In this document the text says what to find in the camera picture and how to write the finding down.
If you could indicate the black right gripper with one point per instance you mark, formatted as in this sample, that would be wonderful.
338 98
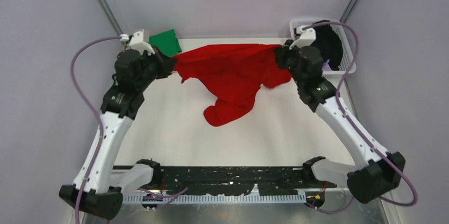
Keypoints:
281 55

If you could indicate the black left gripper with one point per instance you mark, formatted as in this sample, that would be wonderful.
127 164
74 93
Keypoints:
166 63

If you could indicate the red t-shirt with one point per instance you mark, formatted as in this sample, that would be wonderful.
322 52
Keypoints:
233 73

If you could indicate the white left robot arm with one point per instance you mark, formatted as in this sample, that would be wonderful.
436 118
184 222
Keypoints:
93 190

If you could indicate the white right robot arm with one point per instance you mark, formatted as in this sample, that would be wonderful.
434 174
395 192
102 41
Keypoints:
376 170

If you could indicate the folded green t-shirt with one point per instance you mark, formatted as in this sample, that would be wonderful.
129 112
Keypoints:
166 42

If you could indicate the lilac t-shirt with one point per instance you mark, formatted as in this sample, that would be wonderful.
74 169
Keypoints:
326 66

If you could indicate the black t-shirt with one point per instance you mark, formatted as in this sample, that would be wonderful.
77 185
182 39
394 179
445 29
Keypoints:
329 45

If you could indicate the white plastic laundry basket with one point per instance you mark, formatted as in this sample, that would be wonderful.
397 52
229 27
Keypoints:
346 63

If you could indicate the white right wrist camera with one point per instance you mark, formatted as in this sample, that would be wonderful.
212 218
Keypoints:
305 35

